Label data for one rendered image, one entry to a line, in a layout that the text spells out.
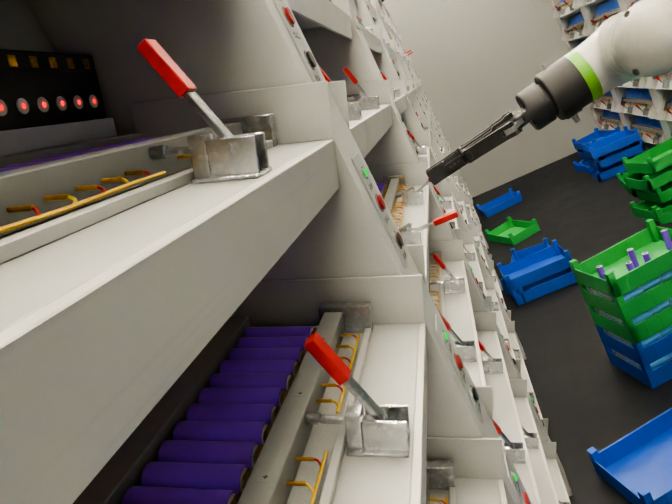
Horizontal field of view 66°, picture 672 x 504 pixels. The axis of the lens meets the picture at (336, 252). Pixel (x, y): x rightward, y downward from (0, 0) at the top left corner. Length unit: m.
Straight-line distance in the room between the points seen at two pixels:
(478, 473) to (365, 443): 0.27
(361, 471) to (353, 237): 0.23
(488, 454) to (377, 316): 0.19
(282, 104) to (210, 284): 0.30
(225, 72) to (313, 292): 0.22
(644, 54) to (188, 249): 0.75
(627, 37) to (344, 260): 0.54
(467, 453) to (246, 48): 0.45
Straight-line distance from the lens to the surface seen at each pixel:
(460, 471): 0.61
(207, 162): 0.30
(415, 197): 1.00
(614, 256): 1.90
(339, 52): 1.18
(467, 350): 0.81
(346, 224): 0.49
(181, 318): 0.19
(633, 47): 0.86
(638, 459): 1.65
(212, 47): 0.50
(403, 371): 0.44
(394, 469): 0.34
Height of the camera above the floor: 1.11
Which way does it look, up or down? 12 degrees down
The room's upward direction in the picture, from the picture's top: 28 degrees counter-clockwise
